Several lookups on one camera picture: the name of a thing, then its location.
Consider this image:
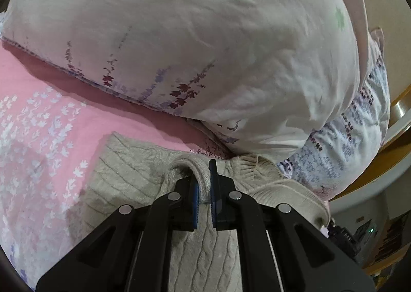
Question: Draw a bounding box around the blue white floral pillow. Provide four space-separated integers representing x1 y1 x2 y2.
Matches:
275 27 391 200

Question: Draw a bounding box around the beige cable knit sweater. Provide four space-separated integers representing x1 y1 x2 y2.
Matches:
79 131 332 292

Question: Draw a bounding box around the pink white floral pillow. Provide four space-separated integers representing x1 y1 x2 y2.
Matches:
0 0 370 158

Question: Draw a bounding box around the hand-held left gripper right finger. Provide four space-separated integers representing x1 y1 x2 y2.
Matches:
209 159 377 292

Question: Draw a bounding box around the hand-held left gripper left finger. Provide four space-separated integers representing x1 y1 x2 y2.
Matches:
35 178 201 292

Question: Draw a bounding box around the pink floral bed sheet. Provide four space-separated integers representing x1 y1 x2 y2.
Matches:
0 38 232 292

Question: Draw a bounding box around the wooden shelf unit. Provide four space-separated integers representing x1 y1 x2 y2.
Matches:
363 210 411 268

